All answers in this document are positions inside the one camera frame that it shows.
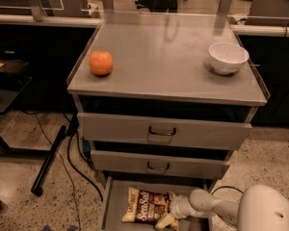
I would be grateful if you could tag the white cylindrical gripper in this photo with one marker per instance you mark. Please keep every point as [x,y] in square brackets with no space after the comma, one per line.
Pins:
[177,206]

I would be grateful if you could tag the brown sea salt chip bag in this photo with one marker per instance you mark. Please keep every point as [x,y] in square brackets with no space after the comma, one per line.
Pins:
[146,207]

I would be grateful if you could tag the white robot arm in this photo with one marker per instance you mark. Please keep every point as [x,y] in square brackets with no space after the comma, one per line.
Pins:
[261,208]

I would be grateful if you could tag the grey bottom drawer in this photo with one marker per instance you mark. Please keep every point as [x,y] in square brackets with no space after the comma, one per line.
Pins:
[116,197]

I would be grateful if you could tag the grey drawer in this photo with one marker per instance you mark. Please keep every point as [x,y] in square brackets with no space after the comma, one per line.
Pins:
[159,165]
[163,131]
[116,197]

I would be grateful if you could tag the grey middle drawer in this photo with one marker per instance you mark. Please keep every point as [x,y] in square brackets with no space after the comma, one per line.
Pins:
[159,165]

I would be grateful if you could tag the grey drawer cabinet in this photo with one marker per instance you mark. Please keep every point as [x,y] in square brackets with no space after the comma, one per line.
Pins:
[161,69]

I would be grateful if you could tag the grey top drawer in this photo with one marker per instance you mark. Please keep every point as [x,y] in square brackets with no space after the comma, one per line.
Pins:
[163,131]

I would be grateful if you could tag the black stand leg bar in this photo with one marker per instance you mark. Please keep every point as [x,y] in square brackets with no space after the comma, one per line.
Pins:
[50,155]

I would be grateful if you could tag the orange fruit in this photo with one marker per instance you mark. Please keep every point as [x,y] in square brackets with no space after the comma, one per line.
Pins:
[101,63]

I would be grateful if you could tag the white bowl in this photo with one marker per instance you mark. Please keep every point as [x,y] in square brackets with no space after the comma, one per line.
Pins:
[226,57]

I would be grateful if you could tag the black side table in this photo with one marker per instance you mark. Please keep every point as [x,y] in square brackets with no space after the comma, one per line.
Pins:
[13,80]

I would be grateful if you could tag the white counter rail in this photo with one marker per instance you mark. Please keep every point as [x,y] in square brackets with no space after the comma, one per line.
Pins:
[51,21]

